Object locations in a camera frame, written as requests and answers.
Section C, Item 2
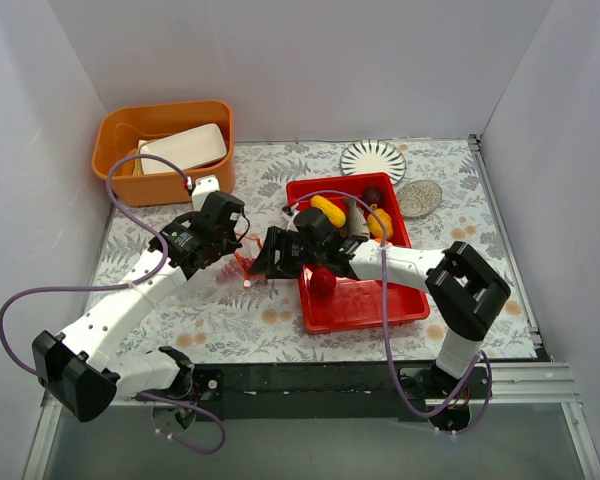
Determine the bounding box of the purple grape bunch toy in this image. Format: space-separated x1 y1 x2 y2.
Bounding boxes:
215 253 258 285

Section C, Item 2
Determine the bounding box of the grey fish toy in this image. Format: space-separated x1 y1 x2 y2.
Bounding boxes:
343 197 370 239

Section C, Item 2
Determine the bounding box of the clear zip top bag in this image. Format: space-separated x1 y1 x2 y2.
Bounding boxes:
172 235 278 311

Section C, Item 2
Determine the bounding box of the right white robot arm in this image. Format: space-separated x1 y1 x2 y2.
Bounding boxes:
249 207 511 398

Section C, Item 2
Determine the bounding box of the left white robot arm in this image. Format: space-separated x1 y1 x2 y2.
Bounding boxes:
32 191 244 422

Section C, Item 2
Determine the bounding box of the yellow corn cob toy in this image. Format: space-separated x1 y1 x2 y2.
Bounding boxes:
310 195 346 228

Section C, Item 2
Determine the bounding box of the red apple toy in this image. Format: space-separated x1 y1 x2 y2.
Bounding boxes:
309 267 337 297

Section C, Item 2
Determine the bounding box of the orange fruit toy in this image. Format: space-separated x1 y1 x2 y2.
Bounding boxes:
367 208 393 240

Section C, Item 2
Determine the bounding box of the dark purple fruit toy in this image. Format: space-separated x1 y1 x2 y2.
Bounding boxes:
361 187 384 208

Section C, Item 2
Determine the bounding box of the red plastic tray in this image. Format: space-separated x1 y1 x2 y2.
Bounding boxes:
286 173 430 334

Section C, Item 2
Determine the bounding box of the yellow item in tub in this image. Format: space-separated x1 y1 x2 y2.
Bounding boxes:
119 139 146 176

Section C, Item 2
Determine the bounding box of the white rectangular dish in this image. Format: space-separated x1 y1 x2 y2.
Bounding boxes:
137 123 227 170

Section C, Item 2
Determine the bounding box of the striped round plate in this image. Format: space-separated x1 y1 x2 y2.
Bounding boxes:
340 140 406 185

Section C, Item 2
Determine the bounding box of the speckled grey round dish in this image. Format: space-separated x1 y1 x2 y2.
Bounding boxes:
396 180 442 219

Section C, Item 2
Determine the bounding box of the orange plastic tub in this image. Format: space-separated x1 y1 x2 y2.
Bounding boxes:
91 99 235 207

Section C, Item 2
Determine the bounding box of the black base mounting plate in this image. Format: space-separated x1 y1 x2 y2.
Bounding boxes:
152 360 491 432

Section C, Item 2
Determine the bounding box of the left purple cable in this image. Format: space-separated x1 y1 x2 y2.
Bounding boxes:
0 153 227 454

